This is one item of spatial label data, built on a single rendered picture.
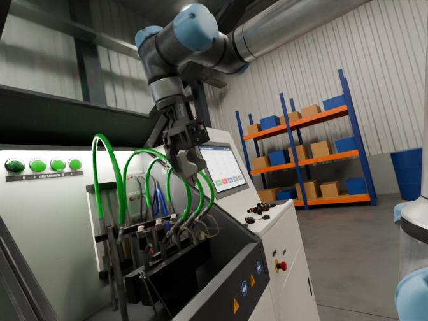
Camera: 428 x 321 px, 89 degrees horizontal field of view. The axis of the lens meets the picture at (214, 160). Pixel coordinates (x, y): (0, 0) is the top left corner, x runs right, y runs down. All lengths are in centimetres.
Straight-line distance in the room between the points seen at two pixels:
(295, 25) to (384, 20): 709
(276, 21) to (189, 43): 17
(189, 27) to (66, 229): 78
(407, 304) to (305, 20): 42
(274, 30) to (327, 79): 678
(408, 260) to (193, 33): 43
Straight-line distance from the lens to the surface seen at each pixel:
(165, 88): 51
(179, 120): 50
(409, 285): 27
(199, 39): 45
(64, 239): 96
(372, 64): 720
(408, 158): 509
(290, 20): 48
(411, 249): 29
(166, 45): 49
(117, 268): 65
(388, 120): 692
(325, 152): 580
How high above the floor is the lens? 122
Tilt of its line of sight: 4 degrees up
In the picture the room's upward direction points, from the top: 11 degrees counter-clockwise
